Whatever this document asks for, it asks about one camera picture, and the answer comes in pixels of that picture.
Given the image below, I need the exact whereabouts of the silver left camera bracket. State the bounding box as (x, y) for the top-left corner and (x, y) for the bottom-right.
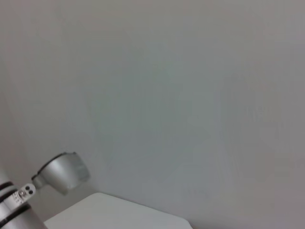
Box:
(3, 182), (38, 208)

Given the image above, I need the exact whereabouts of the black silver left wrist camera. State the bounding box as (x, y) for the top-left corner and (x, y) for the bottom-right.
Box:
(31, 152), (91, 196)

